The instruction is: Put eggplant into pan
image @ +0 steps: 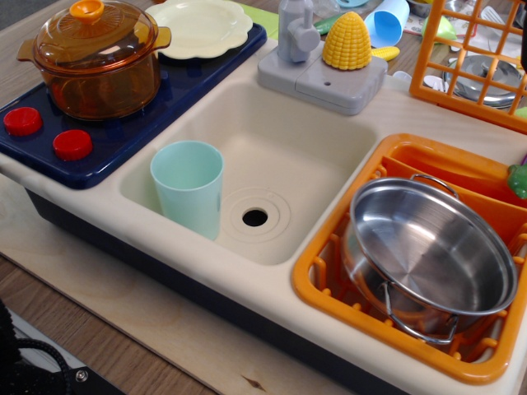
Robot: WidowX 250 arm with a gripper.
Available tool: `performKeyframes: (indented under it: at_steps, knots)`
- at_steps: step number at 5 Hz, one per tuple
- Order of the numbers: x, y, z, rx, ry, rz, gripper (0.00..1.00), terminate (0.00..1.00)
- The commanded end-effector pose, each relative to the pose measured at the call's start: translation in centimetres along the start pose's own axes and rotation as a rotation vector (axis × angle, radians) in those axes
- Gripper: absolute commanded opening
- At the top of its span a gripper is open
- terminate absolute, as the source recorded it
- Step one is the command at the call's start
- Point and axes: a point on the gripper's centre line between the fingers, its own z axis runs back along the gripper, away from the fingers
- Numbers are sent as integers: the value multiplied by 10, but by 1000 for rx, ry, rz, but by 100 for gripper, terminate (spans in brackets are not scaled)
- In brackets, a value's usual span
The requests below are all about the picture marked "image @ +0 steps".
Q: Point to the orange plastic grid basket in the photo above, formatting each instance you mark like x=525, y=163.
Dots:
x=439, y=60

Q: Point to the navy blue toy stovetop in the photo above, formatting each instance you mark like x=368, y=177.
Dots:
x=183, y=84

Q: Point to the small yellow corn cob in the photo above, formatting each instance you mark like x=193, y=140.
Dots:
x=386, y=53

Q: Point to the green toy cucumber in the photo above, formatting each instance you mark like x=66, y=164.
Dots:
x=323, y=26

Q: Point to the amber pot lid orange knob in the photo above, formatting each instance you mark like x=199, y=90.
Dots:
x=103, y=35

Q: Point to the green plastic bowl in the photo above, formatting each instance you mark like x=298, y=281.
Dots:
x=445, y=29

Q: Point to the grey toy faucet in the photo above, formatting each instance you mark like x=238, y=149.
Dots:
x=296, y=68

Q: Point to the cream scalloped plate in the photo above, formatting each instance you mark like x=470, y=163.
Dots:
x=202, y=29

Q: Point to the red stove knob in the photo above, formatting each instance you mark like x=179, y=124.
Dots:
x=22, y=121
x=73, y=144

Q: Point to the orange dish drying rack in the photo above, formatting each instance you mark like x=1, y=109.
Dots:
x=477, y=356

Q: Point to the light blue plastic cup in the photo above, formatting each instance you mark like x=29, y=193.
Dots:
x=386, y=23

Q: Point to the green toy vegetable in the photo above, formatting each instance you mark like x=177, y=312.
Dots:
x=517, y=180

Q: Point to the black equipment corner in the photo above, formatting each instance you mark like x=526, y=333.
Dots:
x=32, y=364

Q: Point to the cream toy sink unit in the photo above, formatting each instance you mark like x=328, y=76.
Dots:
x=287, y=164

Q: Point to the large yellow toy corn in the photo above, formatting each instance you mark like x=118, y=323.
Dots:
x=348, y=44

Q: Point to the steel pot lid in basket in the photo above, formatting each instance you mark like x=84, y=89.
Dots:
x=477, y=68

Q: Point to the mint green plastic cup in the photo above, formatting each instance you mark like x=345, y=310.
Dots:
x=188, y=179

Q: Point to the red stove knob right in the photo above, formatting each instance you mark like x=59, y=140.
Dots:
x=73, y=144

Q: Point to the red stove knob left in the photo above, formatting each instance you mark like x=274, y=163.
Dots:
x=22, y=121

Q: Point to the amber transparent pot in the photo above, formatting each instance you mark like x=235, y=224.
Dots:
x=106, y=94

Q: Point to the stainless steel pan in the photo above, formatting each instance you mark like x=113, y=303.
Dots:
x=423, y=258

